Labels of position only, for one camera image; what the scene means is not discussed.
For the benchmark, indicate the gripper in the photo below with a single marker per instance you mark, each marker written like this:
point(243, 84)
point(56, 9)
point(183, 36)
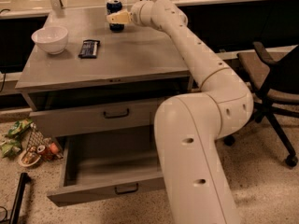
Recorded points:
point(137, 14)

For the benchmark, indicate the blue pepsi can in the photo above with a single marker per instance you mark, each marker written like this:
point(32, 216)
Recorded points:
point(114, 6)

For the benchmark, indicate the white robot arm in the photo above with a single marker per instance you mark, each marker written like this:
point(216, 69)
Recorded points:
point(186, 126)

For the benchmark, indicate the grey drawer cabinet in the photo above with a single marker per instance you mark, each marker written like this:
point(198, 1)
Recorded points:
point(136, 64)

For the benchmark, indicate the grey middle drawer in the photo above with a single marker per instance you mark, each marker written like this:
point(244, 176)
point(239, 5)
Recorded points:
point(96, 118)

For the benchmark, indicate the grey open bottom drawer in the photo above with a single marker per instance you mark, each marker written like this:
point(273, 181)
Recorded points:
point(110, 164)

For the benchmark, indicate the red soda can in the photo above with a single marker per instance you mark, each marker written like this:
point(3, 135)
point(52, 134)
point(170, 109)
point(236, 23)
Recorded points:
point(44, 152)

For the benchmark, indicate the white bowl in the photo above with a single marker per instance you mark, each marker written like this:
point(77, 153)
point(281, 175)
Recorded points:
point(51, 39)

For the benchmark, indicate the orange fruit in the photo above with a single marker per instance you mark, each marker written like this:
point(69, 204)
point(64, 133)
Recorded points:
point(54, 149)

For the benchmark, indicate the green chip bag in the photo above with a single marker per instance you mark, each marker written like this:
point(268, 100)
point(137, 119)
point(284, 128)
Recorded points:
point(19, 127)
point(10, 148)

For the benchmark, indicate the black office chair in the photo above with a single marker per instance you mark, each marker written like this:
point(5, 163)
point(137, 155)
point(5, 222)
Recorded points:
point(274, 78)

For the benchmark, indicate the small white dish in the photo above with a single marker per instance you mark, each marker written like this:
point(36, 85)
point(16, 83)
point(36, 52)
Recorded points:
point(28, 159)

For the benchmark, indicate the black metal stand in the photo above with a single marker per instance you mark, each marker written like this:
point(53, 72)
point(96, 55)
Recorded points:
point(16, 208)

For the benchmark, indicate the wire mesh basket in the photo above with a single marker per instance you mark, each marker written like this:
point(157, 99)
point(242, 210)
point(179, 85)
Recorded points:
point(36, 139)

